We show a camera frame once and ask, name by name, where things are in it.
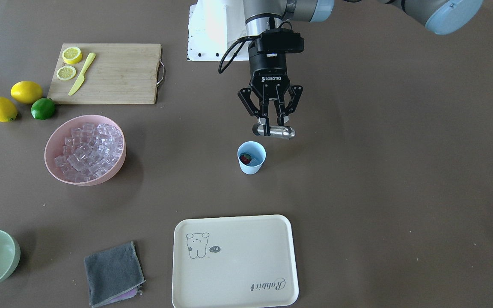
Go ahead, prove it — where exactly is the grey folded cloth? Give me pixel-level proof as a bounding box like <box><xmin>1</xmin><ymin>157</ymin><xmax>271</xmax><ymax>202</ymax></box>
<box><xmin>84</xmin><ymin>241</ymin><xmax>145</xmax><ymax>308</ymax></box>

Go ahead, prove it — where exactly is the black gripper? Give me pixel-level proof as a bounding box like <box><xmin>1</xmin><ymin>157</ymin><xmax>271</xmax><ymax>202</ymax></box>
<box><xmin>238</xmin><ymin>47</ymin><xmax>304</xmax><ymax>136</ymax></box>

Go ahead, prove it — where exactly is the lemon half slice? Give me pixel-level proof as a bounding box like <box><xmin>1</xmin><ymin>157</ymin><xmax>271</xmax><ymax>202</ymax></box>
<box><xmin>61</xmin><ymin>46</ymin><xmax>83</xmax><ymax>65</ymax></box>
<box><xmin>55</xmin><ymin>65</ymin><xmax>77</xmax><ymax>81</ymax></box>

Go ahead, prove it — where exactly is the pink plastic bowl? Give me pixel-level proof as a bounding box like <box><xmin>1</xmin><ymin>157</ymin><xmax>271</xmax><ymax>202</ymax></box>
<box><xmin>44</xmin><ymin>115</ymin><xmax>127</xmax><ymax>187</ymax></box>

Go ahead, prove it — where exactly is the yellow plastic knife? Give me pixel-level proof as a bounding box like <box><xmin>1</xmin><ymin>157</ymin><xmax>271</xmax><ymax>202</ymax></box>
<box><xmin>67</xmin><ymin>53</ymin><xmax>96</xmax><ymax>96</ymax></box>

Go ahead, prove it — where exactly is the clear ice cube pile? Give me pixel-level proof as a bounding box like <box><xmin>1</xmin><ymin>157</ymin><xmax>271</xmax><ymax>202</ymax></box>
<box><xmin>50</xmin><ymin>122</ymin><xmax>125</xmax><ymax>183</ymax></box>

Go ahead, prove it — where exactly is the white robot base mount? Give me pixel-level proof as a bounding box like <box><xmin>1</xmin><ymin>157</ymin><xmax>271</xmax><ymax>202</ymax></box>
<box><xmin>187</xmin><ymin>0</ymin><xmax>247</xmax><ymax>61</ymax></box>

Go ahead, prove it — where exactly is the wooden cutting board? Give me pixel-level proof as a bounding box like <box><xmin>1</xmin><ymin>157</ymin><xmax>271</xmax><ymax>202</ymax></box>
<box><xmin>47</xmin><ymin>43</ymin><xmax>164</xmax><ymax>105</ymax></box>

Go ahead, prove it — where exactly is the light blue plastic cup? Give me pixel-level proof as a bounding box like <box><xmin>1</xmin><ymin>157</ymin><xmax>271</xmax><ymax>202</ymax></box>
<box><xmin>237</xmin><ymin>141</ymin><xmax>266</xmax><ymax>174</ymax></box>

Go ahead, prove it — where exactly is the cream rabbit tray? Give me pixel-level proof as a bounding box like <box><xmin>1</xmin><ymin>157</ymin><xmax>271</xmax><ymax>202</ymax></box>
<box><xmin>172</xmin><ymin>214</ymin><xmax>299</xmax><ymax>308</ymax></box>

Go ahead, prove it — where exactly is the whole yellow lemon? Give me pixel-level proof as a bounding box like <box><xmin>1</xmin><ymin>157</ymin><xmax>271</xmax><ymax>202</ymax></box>
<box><xmin>0</xmin><ymin>96</ymin><xmax>19</xmax><ymax>122</ymax></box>
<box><xmin>10</xmin><ymin>80</ymin><xmax>43</xmax><ymax>104</ymax></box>

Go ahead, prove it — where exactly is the green lime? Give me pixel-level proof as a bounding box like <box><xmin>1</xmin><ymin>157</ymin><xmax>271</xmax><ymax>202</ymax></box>
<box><xmin>30</xmin><ymin>98</ymin><xmax>56</xmax><ymax>120</ymax></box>

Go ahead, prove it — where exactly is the red strawberry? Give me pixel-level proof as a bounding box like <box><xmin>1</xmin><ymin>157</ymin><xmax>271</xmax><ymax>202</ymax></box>
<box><xmin>239</xmin><ymin>153</ymin><xmax>252</xmax><ymax>166</ymax></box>

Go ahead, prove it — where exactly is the steel muddler black tip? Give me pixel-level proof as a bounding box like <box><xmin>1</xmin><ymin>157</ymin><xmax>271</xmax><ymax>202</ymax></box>
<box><xmin>252</xmin><ymin>123</ymin><xmax>295</xmax><ymax>139</ymax></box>

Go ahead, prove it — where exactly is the black camera mount wrist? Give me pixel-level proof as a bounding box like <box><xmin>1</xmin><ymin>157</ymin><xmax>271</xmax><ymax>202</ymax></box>
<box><xmin>253</xmin><ymin>28</ymin><xmax>304</xmax><ymax>54</ymax></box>

